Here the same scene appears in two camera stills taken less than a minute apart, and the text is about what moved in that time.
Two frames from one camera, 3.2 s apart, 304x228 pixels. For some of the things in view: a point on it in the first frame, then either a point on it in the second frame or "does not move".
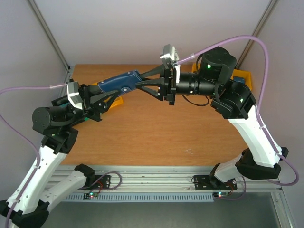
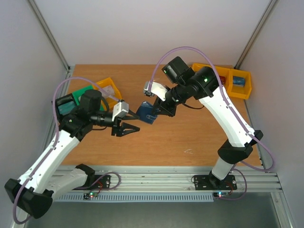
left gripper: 97,98 to 120,129
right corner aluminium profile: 251,42 does not move
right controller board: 219,194 does not move
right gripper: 168,86 to 164,105
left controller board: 87,196 does not move
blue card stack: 239,79 does not move
